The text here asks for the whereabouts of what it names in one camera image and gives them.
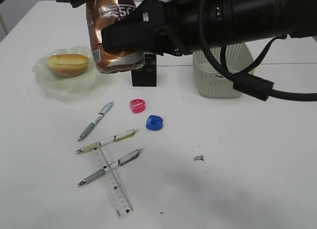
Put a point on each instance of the blue pencil sharpener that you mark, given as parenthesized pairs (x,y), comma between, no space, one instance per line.
(154,123)

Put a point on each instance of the clear plastic ruler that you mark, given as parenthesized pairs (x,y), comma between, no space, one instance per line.
(112,185)

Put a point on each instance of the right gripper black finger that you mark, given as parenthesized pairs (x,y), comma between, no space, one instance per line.
(147,31)

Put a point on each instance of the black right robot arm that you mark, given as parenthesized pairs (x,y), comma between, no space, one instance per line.
(228,22)

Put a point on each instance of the pink pencil sharpener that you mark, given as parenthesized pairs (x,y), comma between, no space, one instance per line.
(137,105)

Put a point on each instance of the black mesh pen holder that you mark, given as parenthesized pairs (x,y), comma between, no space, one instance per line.
(147,75)

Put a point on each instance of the golden bread roll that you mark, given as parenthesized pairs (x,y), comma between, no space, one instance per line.
(68,65)

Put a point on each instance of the lilac grip white pen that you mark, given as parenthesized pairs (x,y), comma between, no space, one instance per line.
(105,169)

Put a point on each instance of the tiny grey paper scrap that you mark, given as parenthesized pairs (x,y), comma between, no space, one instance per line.
(199,158)

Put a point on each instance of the cream grip white pen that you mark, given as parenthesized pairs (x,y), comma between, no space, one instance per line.
(109,140)

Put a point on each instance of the grey grip white pen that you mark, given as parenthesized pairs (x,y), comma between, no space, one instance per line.
(93,124)

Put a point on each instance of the brown Nescafe coffee bottle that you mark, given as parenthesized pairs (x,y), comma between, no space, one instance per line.
(101,14)

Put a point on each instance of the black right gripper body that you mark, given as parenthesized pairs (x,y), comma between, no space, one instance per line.
(187,36)

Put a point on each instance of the frosted green glass plate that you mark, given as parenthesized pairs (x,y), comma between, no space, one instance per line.
(88,80)

